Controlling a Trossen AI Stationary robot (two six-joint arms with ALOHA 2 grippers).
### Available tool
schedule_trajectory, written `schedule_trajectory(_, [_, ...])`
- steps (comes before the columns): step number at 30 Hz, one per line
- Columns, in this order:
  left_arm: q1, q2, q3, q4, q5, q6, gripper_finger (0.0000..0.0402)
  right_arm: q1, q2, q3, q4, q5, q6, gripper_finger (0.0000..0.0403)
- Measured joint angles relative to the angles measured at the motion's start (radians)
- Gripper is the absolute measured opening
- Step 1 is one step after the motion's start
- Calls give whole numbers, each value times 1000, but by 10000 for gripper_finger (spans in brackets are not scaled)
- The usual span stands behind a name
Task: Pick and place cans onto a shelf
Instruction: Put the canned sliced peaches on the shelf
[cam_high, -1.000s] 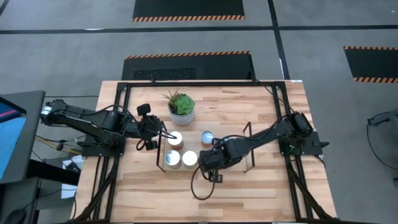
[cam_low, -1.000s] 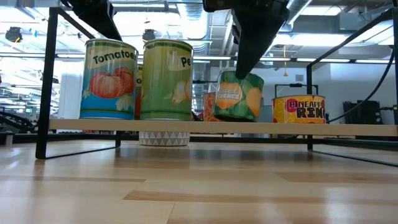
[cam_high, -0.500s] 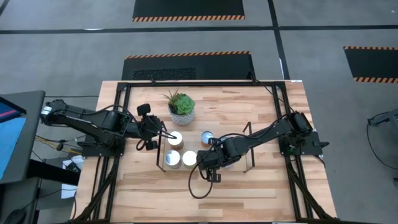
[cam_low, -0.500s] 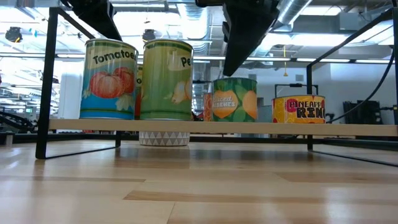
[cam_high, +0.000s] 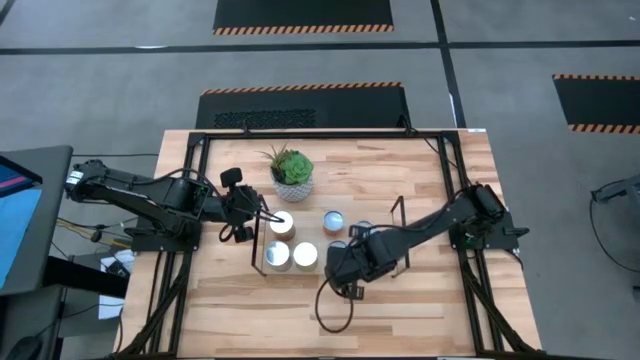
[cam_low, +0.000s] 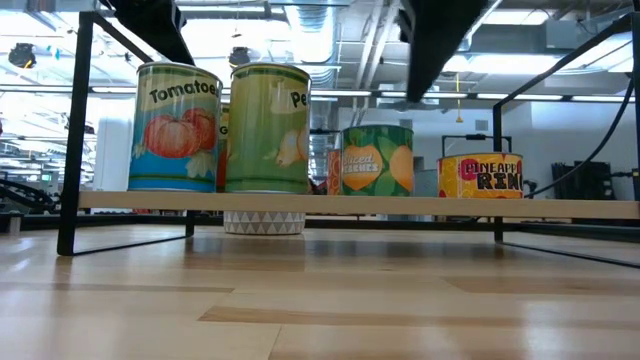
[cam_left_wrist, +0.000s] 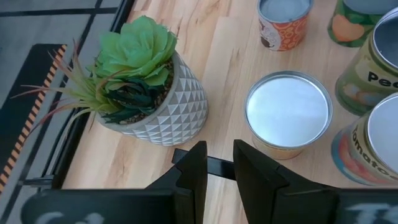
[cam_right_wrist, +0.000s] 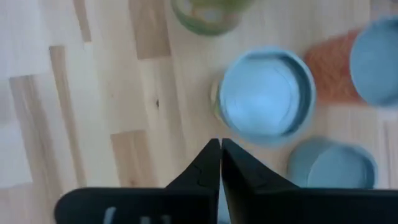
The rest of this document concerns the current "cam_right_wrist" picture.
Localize short grey-lidded tin can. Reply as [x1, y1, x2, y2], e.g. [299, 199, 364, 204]
[285, 138, 379, 190]

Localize short green leaf-print can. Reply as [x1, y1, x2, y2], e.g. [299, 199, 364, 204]
[210, 46, 317, 147]

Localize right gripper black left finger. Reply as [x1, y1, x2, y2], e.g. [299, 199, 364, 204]
[53, 138, 222, 224]

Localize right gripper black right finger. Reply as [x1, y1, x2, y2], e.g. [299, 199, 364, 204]
[221, 138, 398, 224]

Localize short red can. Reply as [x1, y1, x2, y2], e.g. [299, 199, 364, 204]
[303, 17, 398, 109]

